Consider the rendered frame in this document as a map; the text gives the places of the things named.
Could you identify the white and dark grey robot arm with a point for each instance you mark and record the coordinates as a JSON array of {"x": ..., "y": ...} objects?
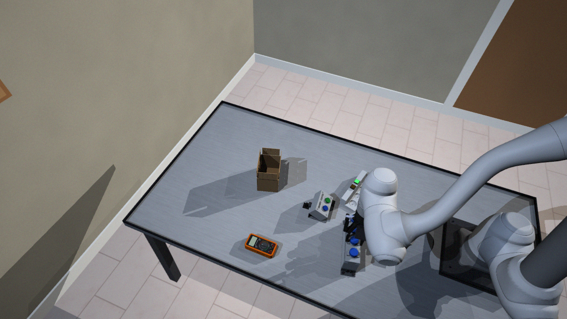
[{"x": 528, "y": 281}]

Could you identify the white key panel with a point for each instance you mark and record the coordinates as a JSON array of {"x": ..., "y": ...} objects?
[{"x": 320, "y": 207}]

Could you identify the orange digital multimeter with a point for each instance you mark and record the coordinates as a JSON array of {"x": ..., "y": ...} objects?
[{"x": 260, "y": 245}]

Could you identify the brown cardboard box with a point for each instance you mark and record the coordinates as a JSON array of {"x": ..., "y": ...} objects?
[{"x": 268, "y": 170}]

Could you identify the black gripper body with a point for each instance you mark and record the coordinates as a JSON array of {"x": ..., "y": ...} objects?
[{"x": 357, "y": 218}]

